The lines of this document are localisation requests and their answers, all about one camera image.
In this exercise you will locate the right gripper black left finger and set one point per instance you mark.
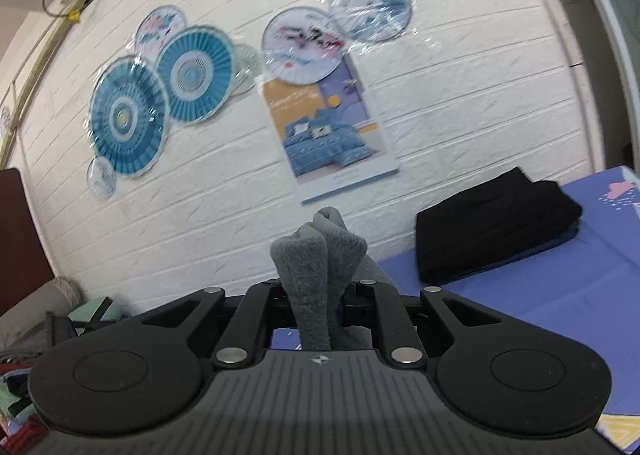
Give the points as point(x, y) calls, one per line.
point(136, 374)

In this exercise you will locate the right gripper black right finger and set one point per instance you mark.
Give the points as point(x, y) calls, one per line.
point(495, 371)

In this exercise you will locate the grey fleece pants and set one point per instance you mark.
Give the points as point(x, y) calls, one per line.
point(315, 265)

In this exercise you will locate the pile of mixed clothes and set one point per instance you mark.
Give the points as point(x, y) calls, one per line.
point(51, 314)

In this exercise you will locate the purple patterned bed sheet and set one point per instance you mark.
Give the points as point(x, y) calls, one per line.
point(354, 403)

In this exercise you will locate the dark wooden headboard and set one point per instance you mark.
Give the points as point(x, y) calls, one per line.
point(24, 264)

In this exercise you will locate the folded black garment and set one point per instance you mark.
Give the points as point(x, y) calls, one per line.
point(502, 220)

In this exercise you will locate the small pale blue fan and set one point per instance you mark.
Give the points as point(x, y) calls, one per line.
point(101, 178)

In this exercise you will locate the large blue paper fan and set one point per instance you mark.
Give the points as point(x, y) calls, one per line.
point(129, 115)

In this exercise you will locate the bedding advertisement poster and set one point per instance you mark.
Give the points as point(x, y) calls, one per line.
point(330, 138)

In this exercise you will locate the medium blue paper fan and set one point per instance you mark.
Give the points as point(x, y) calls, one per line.
point(197, 67)

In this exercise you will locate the pale green paper fan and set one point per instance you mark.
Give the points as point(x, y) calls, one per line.
point(248, 68)

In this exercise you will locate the white pink paper fan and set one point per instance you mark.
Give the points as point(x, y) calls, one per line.
point(156, 29)

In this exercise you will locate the white floral paper fan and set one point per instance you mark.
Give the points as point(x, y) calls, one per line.
point(302, 45)

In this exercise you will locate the blue white paper fan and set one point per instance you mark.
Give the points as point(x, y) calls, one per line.
point(371, 20)

